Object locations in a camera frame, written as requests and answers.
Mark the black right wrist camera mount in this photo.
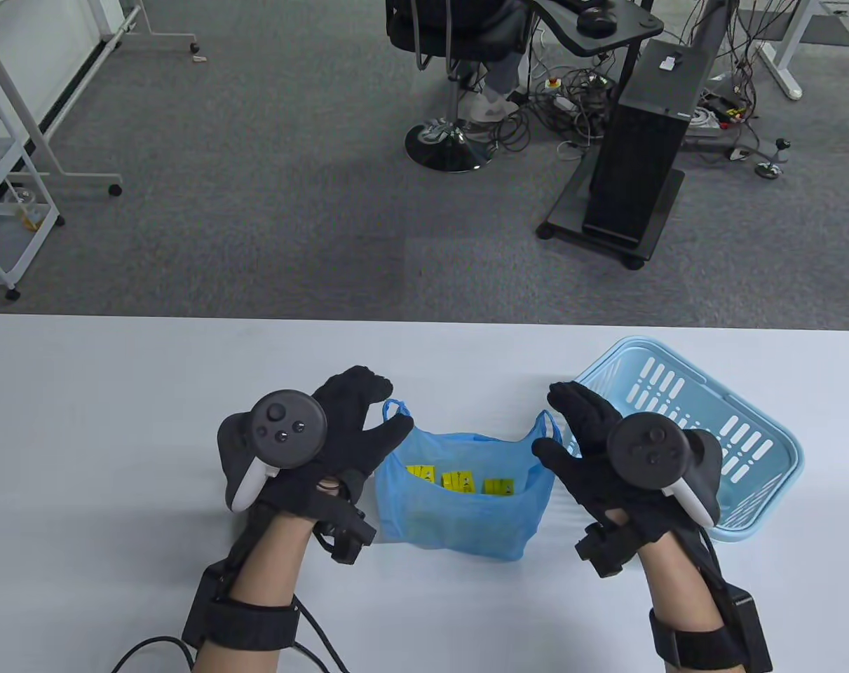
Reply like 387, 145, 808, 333
648, 587, 774, 673

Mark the tangle of floor cables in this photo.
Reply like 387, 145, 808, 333
498, 64, 620, 156

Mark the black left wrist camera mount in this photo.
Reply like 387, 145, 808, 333
181, 561, 303, 654

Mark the white shelf cart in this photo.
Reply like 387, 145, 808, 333
0, 53, 66, 302

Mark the person's right forearm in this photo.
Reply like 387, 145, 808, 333
634, 529, 728, 673

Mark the dark grey right hand controller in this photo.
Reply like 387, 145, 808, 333
606, 414, 724, 529

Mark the white desk leg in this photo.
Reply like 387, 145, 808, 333
736, 0, 821, 100

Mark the dark grey hand controller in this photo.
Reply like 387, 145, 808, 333
606, 414, 724, 529
217, 390, 328, 512

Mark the dark grey left hand controller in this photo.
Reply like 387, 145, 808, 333
217, 390, 328, 512

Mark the tangle of hanging cables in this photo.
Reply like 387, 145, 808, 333
677, 0, 793, 151

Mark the black wheeled stand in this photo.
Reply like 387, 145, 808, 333
536, 0, 740, 272

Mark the black computer mouse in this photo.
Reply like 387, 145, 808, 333
576, 6, 618, 38

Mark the blue plastic bag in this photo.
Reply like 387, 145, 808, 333
374, 398, 565, 563

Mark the dark floor mat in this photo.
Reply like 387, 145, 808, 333
797, 12, 849, 48

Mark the black scanner cable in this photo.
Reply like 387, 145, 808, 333
111, 634, 199, 673

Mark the light blue plastic basket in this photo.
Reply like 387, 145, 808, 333
564, 336, 806, 543

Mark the small clear container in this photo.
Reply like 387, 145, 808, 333
7, 186, 48, 232

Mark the small black tripod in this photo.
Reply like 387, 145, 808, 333
755, 137, 792, 180

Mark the whiteboard on white stand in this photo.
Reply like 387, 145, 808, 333
0, 0, 201, 198

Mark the black office chair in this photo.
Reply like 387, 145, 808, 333
384, 0, 537, 174

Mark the black desk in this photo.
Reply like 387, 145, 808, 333
533, 0, 665, 95

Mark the person's left hand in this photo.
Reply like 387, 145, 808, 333
256, 365, 415, 523

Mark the person's right hand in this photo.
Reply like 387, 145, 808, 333
531, 381, 721, 548

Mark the person's left forearm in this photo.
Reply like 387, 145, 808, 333
196, 510, 314, 673

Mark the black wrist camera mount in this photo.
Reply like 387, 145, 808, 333
648, 587, 774, 673
181, 561, 303, 654

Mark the black computer tower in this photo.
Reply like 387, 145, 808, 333
582, 39, 712, 247

